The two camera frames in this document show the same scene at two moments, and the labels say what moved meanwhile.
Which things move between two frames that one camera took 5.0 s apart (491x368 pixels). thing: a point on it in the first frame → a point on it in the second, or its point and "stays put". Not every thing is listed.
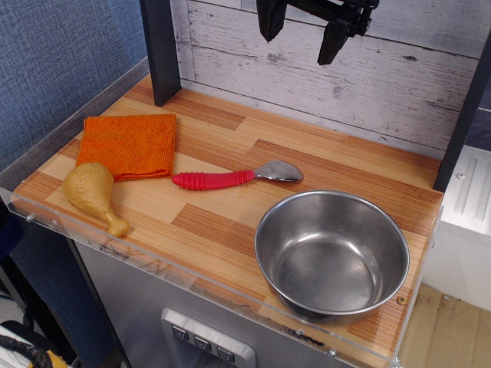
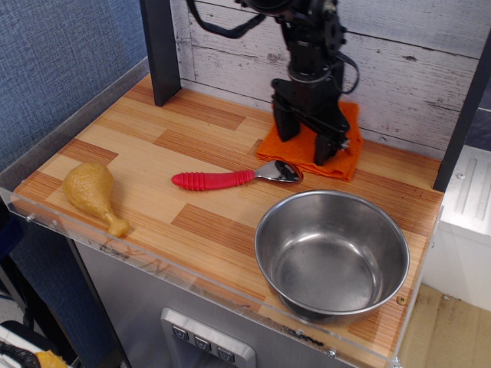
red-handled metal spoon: x=276 y=169 stays put
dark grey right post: x=466 y=117 stays put
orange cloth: x=131 y=146 → x=301 y=148
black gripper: x=354 y=15 → x=314 y=103
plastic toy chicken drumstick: x=87 y=186 stays put
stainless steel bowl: x=331 y=257 stays put
